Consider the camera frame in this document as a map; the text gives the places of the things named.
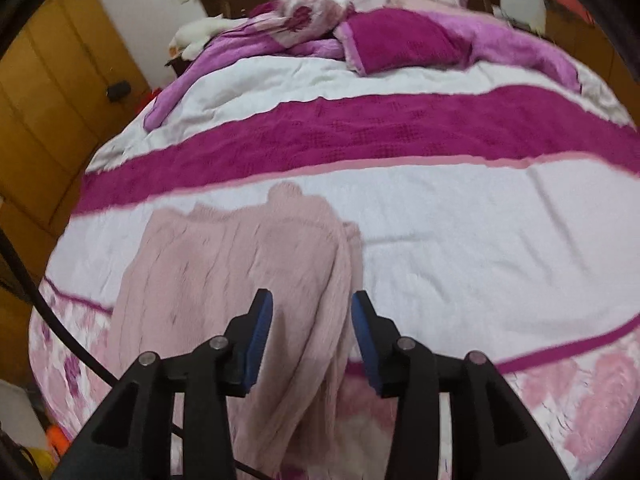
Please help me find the white magenta striped bedspread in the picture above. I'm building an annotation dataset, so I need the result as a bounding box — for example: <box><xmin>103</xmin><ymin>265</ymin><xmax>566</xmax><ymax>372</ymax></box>
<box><xmin>27</xmin><ymin>52</ymin><xmax>640</xmax><ymax>480</ymax></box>

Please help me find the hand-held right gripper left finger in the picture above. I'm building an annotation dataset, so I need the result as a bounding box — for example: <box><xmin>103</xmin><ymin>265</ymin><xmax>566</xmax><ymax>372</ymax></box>
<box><xmin>50</xmin><ymin>288</ymin><xmax>275</xmax><ymax>480</ymax></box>

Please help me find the magenta pillow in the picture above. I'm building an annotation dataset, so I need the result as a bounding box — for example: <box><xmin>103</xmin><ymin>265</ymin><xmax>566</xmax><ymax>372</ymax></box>
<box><xmin>334</xmin><ymin>8</ymin><xmax>473</xmax><ymax>77</ymax></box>

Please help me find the pink knitted sweater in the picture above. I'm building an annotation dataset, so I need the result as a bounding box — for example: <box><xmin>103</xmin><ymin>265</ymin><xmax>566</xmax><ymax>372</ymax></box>
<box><xmin>107</xmin><ymin>182</ymin><xmax>363</xmax><ymax>480</ymax></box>

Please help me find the black cable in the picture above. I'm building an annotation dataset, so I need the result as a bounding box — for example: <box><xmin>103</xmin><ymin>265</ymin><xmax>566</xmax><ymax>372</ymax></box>
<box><xmin>0</xmin><ymin>227</ymin><xmax>273</xmax><ymax>480</ymax></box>

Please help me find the purple fleece blanket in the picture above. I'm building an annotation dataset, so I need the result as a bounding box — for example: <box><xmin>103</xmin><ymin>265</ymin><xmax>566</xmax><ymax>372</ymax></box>
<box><xmin>144</xmin><ymin>7</ymin><xmax>583</xmax><ymax>131</ymax></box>

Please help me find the orange plastic object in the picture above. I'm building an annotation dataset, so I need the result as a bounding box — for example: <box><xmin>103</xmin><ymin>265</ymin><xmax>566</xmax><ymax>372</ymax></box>
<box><xmin>46</xmin><ymin>425</ymin><xmax>69</xmax><ymax>459</ymax></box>

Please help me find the pink white floral quilt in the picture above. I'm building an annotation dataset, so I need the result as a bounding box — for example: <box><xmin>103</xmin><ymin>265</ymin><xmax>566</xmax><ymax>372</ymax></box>
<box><xmin>247</xmin><ymin>0</ymin><xmax>357</xmax><ymax>57</ymax></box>

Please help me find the white plush toy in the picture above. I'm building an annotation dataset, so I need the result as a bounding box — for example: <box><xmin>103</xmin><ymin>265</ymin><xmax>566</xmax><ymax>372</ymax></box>
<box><xmin>168</xmin><ymin>16</ymin><xmax>246</xmax><ymax>61</ymax></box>

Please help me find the orange red cloth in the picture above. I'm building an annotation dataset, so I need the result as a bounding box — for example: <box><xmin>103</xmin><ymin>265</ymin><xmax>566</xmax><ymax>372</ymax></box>
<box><xmin>546</xmin><ymin>0</ymin><xmax>593</xmax><ymax>23</ymax></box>

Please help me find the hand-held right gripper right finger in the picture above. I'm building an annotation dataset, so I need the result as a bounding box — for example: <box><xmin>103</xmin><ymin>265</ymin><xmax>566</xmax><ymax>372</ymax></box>
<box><xmin>350</xmin><ymin>290</ymin><xmax>573</xmax><ymax>480</ymax></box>

